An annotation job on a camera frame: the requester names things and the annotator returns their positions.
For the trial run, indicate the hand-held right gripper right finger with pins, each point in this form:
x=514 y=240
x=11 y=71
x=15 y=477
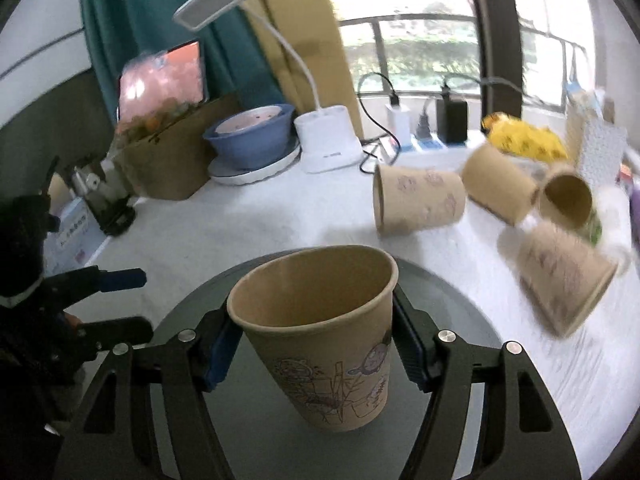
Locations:
x=411 y=347

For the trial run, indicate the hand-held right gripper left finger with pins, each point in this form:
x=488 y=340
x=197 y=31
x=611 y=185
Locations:
x=219 y=356

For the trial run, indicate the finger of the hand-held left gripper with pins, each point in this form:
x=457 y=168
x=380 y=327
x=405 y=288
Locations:
x=125 y=330
x=125 y=279

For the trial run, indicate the brown cartoon print paper cup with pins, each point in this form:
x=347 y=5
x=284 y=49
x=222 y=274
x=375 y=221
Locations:
x=320 y=340

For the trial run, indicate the grey round tray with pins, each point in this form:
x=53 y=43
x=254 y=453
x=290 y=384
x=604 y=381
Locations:
x=450 y=305

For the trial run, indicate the blue and white box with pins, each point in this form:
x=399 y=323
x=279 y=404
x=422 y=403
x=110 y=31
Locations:
x=72 y=235

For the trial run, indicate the black desk holder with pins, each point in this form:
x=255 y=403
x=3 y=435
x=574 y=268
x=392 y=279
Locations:
x=112 y=210

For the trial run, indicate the cardboard box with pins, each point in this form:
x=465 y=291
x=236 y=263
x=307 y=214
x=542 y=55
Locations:
x=172 y=160

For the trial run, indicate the white round plate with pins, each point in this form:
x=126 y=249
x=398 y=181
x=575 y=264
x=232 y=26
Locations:
x=272 y=167

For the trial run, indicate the blue plastic bowl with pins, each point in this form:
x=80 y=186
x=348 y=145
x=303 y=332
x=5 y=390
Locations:
x=255 y=145

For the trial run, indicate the tablet screen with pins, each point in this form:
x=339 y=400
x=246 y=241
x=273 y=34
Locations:
x=160 y=80

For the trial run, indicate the pink bowl lid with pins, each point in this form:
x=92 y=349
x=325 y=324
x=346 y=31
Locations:
x=250 y=119

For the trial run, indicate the white power strip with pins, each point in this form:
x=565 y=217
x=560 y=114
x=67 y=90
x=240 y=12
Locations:
x=430 y=145

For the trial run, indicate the white charger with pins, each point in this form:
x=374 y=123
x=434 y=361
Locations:
x=397 y=120

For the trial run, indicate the white desk lamp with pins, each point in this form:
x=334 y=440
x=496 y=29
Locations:
x=327 y=135

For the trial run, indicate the black charger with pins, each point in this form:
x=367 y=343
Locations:
x=452 y=120

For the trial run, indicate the yellow snack packet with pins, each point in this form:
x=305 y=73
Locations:
x=525 y=140

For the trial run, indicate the white tissue roll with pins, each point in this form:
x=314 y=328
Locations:
x=615 y=220

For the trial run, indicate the teal curtain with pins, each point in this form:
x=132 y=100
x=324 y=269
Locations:
x=150 y=10

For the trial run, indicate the white textured box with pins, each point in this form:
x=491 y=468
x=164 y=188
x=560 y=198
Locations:
x=602 y=150

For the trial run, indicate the yellow curtain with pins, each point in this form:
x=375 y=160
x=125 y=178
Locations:
x=300 y=20

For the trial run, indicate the window railing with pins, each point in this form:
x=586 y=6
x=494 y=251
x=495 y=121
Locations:
x=425 y=20

